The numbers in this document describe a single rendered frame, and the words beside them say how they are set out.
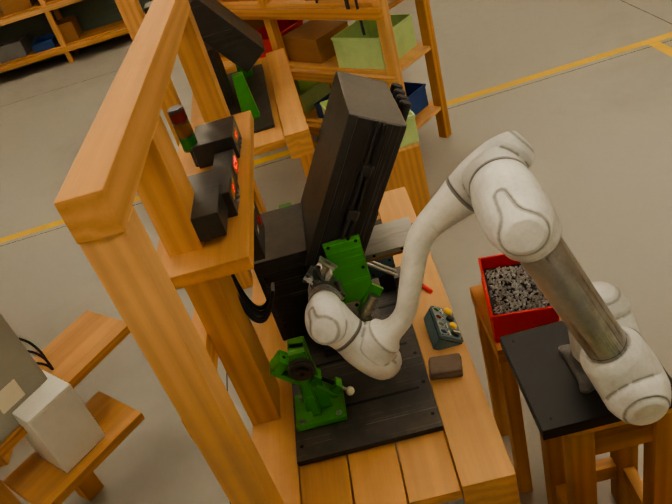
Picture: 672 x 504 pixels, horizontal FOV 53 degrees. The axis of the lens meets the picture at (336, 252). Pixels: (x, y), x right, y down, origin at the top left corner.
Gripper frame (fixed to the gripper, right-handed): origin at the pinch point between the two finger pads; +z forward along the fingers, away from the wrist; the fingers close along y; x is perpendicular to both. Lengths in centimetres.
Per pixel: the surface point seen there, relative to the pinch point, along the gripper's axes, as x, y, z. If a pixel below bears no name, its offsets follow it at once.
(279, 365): 22.6, 1.2, -23.3
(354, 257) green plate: -7.2, -6.8, 4.4
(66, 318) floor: 184, 85, 217
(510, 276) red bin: -23, -61, 23
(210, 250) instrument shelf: -0.9, 33.3, -31.3
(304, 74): -22, 25, 321
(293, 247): 2.0, 9.7, 12.6
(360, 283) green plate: -0.7, -12.9, 4.5
